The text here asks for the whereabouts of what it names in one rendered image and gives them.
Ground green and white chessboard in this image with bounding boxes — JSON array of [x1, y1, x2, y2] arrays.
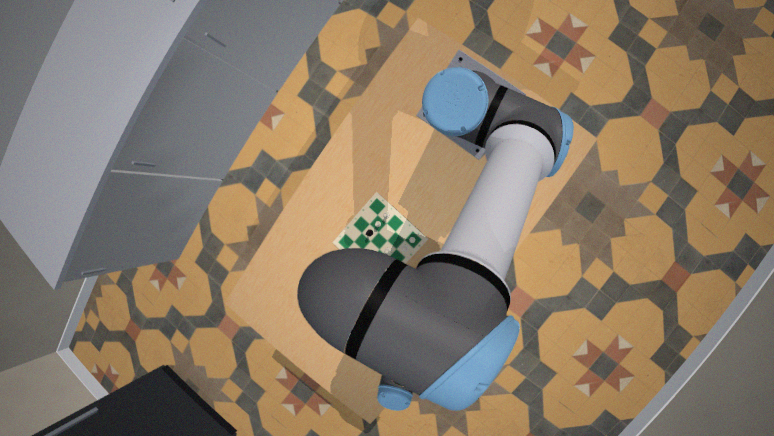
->
[[332, 192, 428, 264]]

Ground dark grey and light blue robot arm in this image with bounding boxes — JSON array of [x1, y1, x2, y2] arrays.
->
[[297, 67, 574, 411]]

